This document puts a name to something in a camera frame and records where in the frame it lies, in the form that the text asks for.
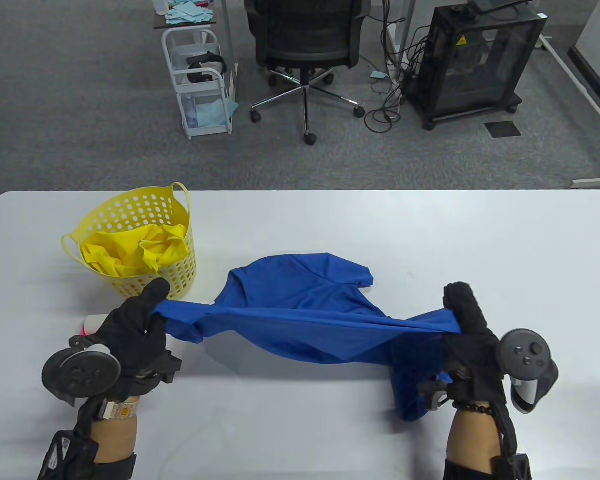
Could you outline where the pile of light blue cloths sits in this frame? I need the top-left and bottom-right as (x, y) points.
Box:
(165, 0), (217, 26)

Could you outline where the black office chair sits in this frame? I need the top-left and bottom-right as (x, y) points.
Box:
(243, 0), (372, 146)

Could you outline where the grey hand controller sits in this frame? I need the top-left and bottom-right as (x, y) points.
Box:
(497, 328), (560, 415)
(41, 342), (122, 408)

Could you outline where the grey right hand controller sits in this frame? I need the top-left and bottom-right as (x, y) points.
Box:
(497, 328), (560, 415)

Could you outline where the white rolling cart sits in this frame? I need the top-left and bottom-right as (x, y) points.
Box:
(161, 26), (239, 140)

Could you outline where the person's right hand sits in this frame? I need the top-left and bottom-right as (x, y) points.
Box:
(417, 281), (511, 412)

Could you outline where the person's left forearm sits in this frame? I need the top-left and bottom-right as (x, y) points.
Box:
(87, 395), (141, 466)

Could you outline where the pink lint roller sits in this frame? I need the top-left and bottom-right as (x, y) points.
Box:
(81, 312), (110, 338)

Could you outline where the grey left hand controller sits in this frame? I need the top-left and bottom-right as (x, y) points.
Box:
(41, 342), (122, 408)

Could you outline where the yellow t-shirt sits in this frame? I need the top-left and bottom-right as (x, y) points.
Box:
(79, 223), (191, 277)

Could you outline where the white desk leg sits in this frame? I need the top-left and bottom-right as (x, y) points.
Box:
(382, 0), (417, 81)

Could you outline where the black floor plate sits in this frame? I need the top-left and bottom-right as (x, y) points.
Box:
(484, 121), (522, 138)

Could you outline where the black equipment cabinet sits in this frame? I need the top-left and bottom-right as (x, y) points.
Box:
(407, 0), (548, 132)

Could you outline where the black headset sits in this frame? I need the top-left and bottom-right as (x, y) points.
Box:
(186, 51), (228, 84)

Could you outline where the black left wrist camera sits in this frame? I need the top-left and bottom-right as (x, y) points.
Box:
(36, 430), (138, 480)

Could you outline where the tangle of black cables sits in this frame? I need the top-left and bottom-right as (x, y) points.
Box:
(364, 0), (431, 134)

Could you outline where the person's left hand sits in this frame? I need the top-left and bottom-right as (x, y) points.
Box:
(70, 277), (183, 401)

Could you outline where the yellow perforated plastic basket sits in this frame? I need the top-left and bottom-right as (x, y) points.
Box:
(61, 182), (198, 301)

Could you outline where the blue t-shirt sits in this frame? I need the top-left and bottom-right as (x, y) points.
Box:
(149, 252), (466, 422)

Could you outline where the person's right forearm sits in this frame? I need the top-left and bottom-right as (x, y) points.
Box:
(445, 405), (503, 463)

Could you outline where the light blue cloth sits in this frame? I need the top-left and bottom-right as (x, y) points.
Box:
(187, 97), (239, 128)

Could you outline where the white desk base frame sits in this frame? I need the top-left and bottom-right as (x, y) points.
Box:
(539, 34), (600, 190)

